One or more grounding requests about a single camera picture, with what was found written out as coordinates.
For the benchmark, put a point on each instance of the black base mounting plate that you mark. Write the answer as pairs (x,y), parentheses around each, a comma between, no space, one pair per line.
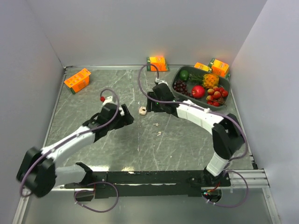
(152,183)

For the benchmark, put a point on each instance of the orange juice carton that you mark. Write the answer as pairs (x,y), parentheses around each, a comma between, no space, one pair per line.
(159,62)
(78,81)
(219,68)

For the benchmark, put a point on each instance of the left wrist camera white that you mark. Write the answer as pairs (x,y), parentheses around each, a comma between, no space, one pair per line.
(108,100)

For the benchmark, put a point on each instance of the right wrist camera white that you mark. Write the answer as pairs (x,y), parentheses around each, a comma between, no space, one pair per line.
(158,81)

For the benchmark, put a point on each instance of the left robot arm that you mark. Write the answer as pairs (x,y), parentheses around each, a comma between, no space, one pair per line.
(40,169)

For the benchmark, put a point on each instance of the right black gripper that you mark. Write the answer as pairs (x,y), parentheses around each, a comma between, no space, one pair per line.
(154,108)

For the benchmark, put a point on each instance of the orange juice carton right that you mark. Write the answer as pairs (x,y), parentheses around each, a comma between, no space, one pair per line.
(219,68)

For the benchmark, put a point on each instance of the orange juice carton left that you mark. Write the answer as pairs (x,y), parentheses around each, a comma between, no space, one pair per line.
(78,81)

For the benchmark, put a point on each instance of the orange carton behind tray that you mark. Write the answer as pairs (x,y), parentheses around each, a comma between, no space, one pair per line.
(203,67)

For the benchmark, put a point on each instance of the green lime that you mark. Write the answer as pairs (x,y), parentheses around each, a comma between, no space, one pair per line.
(184,75)

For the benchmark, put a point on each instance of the small pineapple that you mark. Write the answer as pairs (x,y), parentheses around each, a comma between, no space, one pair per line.
(207,81)

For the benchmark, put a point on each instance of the orange juice carton middle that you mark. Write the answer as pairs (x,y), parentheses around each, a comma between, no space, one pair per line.
(159,62)

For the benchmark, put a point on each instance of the dark grape bunch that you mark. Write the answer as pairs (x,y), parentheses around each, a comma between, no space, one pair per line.
(180,87)

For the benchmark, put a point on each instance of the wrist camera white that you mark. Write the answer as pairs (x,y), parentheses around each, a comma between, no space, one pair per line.
(108,100)
(158,81)

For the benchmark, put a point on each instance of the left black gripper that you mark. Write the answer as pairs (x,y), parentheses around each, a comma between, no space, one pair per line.
(124,119)

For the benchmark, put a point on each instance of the pink earbud charging case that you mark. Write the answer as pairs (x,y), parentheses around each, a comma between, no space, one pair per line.
(142,110)

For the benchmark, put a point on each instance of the red apple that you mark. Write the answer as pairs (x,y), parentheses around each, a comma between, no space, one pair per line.
(198,91)

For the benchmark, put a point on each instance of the dark grey fruit tray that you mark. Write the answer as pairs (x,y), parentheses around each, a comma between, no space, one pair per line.
(189,85)

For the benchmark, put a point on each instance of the red lychee bunch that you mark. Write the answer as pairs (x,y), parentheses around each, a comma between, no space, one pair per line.
(216,96)

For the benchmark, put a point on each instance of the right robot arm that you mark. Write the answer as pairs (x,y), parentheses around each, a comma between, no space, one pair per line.
(225,130)

